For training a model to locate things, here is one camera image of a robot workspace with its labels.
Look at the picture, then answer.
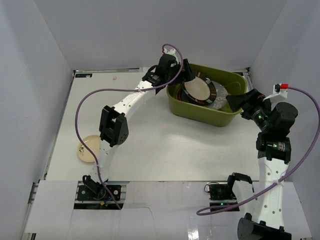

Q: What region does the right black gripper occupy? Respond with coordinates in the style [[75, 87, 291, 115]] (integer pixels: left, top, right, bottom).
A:
[[226, 89, 274, 133]]

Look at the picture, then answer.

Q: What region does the grey reindeer snowflake plate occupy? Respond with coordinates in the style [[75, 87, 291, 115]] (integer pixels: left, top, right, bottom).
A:
[[206, 81, 228, 110]]

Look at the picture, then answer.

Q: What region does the black rimmed striped plate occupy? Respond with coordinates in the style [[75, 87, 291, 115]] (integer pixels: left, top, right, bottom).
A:
[[180, 71, 217, 107]]

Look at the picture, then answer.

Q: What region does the red and teal flower plate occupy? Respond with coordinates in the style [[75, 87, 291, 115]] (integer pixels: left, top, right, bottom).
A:
[[176, 90, 186, 102]]

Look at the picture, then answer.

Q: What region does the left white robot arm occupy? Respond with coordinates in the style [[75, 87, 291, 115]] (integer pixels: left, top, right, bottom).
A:
[[83, 54, 195, 200]]

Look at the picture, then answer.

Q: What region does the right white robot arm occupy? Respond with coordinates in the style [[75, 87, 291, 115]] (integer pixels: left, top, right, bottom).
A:
[[225, 89, 298, 240]]

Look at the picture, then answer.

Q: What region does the olive green plastic bin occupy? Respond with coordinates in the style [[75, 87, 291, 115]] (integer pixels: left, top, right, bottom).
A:
[[166, 63, 247, 127]]

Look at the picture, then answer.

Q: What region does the printed paper sheet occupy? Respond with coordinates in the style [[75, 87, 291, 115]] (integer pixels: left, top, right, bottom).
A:
[[139, 66, 151, 73]]

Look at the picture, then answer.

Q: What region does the cream plate with dark patch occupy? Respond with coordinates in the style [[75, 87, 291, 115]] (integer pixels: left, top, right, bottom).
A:
[[76, 135, 101, 163]]

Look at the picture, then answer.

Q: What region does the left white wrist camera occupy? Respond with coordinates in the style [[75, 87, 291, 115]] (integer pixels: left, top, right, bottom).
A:
[[162, 48, 179, 62]]

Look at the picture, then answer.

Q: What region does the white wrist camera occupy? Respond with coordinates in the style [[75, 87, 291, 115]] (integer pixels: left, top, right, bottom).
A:
[[162, 48, 179, 62], [263, 83, 289, 103]]

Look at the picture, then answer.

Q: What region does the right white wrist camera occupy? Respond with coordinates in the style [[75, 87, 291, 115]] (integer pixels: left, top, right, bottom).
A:
[[263, 83, 289, 103]]

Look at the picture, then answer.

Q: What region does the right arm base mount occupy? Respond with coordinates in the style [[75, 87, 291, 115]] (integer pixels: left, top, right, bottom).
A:
[[204, 181, 238, 209]]

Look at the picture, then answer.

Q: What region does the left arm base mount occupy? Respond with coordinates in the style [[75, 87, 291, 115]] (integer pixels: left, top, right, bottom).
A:
[[73, 184, 124, 210]]

